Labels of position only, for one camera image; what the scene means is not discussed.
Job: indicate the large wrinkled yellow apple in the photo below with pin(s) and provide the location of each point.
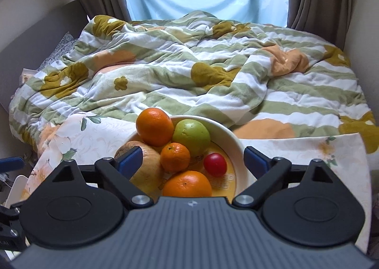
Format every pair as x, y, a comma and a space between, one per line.
151, 174

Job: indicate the small mandarin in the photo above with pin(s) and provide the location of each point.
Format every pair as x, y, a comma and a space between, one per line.
175, 157

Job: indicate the striped floral blanket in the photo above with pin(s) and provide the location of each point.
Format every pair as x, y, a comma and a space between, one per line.
177, 79

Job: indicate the green apple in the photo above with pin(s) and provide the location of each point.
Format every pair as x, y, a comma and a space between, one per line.
191, 137

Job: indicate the red cherry tomato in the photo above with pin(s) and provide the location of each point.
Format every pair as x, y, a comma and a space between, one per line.
215, 164

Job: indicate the floral tablecloth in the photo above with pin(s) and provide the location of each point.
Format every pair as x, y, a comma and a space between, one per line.
296, 153

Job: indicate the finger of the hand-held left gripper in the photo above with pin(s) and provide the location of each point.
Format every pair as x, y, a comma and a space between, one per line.
11, 164

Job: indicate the speckled grey pillow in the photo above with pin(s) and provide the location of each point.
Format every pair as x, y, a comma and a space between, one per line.
59, 50

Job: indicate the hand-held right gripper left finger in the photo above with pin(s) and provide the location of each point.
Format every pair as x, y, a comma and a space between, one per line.
130, 162

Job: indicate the large orange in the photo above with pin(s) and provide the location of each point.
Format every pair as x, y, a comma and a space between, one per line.
186, 186
154, 127

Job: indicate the small white box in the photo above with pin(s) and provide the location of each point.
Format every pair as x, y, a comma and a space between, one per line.
28, 76

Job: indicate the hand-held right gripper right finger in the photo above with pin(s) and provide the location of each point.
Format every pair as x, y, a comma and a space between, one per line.
256, 162

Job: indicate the cream bowl with yellow inside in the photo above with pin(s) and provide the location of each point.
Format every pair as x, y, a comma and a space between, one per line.
234, 144

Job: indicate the grey headboard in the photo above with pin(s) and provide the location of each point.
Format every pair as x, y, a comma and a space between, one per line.
29, 38

